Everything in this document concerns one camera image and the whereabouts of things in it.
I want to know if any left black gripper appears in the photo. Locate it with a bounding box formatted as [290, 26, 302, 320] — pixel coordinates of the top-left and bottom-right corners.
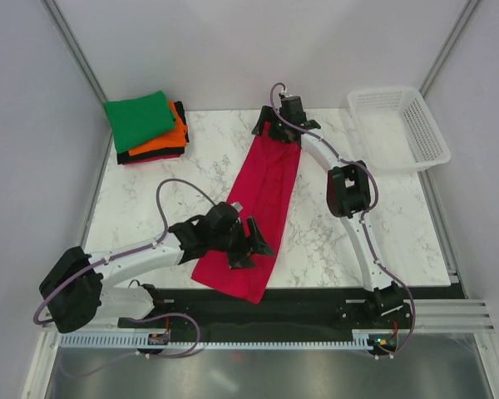
[210, 217, 274, 270]

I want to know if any red t-shirt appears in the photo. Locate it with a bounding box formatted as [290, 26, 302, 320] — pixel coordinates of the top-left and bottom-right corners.
[191, 122, 300, 303]

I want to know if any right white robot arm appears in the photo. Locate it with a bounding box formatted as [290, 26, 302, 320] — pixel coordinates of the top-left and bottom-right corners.
[252, 106, 404, 328]

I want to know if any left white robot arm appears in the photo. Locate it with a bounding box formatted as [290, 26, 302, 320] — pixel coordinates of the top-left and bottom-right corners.
[32, 215, 274, 333]

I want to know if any folded orange t-shirt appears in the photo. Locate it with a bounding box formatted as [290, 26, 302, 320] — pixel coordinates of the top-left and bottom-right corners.
[127, 101, 190, 157]

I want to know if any white plastic basket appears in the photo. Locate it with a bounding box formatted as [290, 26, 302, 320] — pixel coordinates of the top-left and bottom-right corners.
[347, 86, 452, 174]

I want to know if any folded green t-shirt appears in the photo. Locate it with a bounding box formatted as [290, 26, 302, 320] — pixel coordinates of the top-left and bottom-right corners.
[103, 91, 175, 153]

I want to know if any folded black t-shirt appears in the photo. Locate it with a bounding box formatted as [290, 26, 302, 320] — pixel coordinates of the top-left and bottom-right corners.
[116, 100, 190, 166]

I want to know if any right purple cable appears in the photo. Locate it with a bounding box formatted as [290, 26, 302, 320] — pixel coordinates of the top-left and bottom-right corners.
[269, 82, 417, 361]

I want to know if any purple cable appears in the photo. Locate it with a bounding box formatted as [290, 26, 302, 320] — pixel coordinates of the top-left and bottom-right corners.
[32, 178, 215, 325]
[269, 82, 417, 361]

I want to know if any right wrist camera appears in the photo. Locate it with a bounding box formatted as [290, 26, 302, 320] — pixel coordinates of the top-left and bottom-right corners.
[279, 96, 307, 125]

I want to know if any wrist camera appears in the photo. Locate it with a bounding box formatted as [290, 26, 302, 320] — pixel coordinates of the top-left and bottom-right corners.
[279, 96, 307, 125]
[204, 202, 240, 234]

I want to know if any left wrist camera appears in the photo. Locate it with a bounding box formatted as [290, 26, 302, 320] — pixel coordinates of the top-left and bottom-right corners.
[204, 202, 240, 234]

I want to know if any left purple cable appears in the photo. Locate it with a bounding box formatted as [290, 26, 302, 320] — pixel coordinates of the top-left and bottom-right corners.
[32, 178, 215, 325]

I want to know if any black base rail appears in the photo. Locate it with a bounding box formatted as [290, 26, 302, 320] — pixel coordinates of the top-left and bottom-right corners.
[116, 284, 467, 344]

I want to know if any white slotted cable duct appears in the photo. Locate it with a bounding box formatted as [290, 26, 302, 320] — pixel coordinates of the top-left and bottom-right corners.
[59, 332, 395, 350]

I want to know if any right aluminium frame post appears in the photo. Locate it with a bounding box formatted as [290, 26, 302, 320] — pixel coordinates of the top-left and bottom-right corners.
[418, 0, 482, 98]

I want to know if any aluminium frame post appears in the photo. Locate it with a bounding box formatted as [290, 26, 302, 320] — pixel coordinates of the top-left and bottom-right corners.
[418, 0, 482, 98]
[41, 0, 107, 103]

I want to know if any left aluminium frame post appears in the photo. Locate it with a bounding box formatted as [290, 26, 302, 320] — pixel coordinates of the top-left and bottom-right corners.
[41, 0, 107, 103]

